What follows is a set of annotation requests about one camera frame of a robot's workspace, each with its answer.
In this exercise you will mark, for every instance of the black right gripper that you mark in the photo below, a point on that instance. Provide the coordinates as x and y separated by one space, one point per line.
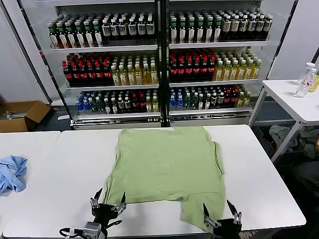
228 230

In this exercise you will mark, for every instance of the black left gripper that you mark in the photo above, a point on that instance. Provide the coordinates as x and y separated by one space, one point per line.
103 214

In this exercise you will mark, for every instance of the light green t-shirt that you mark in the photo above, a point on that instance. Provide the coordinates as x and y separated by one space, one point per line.
164 161

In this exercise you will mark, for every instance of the person in dark clothes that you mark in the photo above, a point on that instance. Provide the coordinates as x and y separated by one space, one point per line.
309 179

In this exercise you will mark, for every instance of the white drinks shelf unit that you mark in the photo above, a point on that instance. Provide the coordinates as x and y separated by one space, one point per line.
211 119
112 122

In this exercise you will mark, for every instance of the black plastic crate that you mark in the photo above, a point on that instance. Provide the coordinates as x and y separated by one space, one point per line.
265 140

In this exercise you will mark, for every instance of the white shelf board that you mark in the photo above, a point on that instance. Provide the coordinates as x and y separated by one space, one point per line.
112 87
209 112
104 47
214 83
219 44
117 115

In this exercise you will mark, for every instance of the dark bottle white cap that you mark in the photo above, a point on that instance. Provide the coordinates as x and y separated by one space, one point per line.
107 107
127 106
114 106
214 101
221 101
207 102
121 106
200 102

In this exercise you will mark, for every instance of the white floor scrap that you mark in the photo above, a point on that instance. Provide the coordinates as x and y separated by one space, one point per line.
63 117

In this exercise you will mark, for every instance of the clear green tinted bottle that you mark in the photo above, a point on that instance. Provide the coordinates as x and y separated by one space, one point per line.
194 103
93 107
187 103

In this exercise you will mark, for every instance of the blue water bottle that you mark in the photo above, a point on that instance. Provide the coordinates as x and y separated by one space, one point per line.
172 103
180 103
86 106
79 106

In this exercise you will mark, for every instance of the cola bottle red cap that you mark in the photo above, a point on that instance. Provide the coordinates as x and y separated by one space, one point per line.
204 70
100 74
212 70
75 74
227 99
67 74
181 70
234 99
83 74
108 74
173 70
91 74
134 104
141 104
197 70
189 70

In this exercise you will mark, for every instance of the crumpled light blue shirt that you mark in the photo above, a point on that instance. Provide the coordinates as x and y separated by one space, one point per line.
12 174

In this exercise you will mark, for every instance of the yellow tea bottle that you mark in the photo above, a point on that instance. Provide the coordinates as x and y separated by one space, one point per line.
130 75
240 100
155 105
146 74
247 100
227 71
257 70
115 76
249 71
149 105
123 76
234 71
138 75
219 71
154 74
242 71

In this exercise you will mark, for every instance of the grey green cloth pile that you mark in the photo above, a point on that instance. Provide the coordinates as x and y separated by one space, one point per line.
310 147

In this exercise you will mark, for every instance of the open cardboard box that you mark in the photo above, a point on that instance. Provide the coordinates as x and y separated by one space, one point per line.
37 109

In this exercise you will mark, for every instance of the grey metal brackets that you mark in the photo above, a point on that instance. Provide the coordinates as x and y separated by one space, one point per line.
15 115

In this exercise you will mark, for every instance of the white side table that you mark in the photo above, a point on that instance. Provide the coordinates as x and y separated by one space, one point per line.
281 99

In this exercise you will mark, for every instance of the clear bottle white cap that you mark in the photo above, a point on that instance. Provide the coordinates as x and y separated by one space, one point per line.
304 85

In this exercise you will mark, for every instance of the yellow juice bottle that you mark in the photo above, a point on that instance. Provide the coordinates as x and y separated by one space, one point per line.
316 84

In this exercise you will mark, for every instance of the dark bottle green cap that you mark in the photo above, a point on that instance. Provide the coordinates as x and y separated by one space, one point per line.
89 35
80 35
173 31
98 35
217 30
71 36
62 36
200 31
53 37
182 31
208 30
191 31

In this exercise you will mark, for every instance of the dark bottle white blue label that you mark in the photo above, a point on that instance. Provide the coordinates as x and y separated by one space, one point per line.
132 29
122 29
141 28
150 28
260 27
268 27
252 27
114 30
243 27
106 30

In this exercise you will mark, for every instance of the dark bottle beige label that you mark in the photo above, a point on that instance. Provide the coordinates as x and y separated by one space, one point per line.
234 28
226 28

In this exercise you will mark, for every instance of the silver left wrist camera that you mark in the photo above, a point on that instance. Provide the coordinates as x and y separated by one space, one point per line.
92 229

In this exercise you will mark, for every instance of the black shelf post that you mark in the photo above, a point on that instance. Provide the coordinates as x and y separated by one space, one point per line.
164 62

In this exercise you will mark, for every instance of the glass door black frame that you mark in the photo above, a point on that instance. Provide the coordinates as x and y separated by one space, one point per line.
279 30
27 37

